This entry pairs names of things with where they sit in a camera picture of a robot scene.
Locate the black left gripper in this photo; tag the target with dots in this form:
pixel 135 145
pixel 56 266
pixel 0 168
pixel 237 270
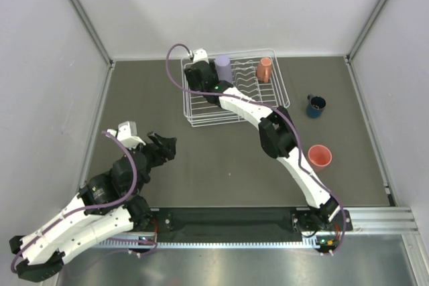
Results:
pixel 166 151

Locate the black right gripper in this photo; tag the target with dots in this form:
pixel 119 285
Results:
pixel 190 78

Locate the lavender plastic cup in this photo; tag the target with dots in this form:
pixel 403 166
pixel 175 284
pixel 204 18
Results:
pixel 223 68

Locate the pink handled mug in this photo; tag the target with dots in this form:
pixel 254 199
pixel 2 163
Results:
pixel 264 69

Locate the pink plastic cup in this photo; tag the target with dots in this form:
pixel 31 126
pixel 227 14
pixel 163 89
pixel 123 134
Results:
pixel 319 157

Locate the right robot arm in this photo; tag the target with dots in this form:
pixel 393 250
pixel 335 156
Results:
pixel 277 134

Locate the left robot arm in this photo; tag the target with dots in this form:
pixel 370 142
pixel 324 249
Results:
pixel 109 204

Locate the dark blue mug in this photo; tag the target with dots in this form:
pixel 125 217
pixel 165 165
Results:
pixel 315 107

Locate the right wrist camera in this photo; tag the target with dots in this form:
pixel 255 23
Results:
pixel 199 55

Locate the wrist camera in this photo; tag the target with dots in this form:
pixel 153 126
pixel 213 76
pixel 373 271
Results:
pixel 199 55
pixel 126 134

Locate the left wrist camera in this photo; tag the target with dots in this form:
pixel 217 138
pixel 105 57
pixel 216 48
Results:
pixel 126 134

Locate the white wire dish rack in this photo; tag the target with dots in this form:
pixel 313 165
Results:
pixel 199 112

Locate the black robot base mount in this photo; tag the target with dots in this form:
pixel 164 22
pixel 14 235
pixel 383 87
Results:
pixel 263 224

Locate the slotted cable duct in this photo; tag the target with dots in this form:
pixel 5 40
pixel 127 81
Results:
pixel 310 243

